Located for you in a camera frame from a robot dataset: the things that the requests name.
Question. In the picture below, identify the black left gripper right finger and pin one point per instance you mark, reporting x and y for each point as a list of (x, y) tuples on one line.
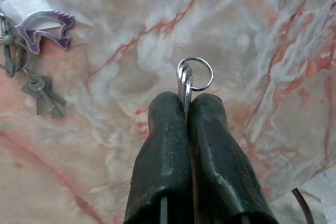
[(218, 161)]

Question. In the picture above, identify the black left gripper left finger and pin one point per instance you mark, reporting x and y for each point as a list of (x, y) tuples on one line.
[(165, 155)]

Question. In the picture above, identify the keys with purple horse charm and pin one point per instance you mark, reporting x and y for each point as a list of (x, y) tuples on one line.
[(29, 39)]

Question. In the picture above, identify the black curved table leg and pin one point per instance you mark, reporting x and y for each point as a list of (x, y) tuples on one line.
[(305, 208)]

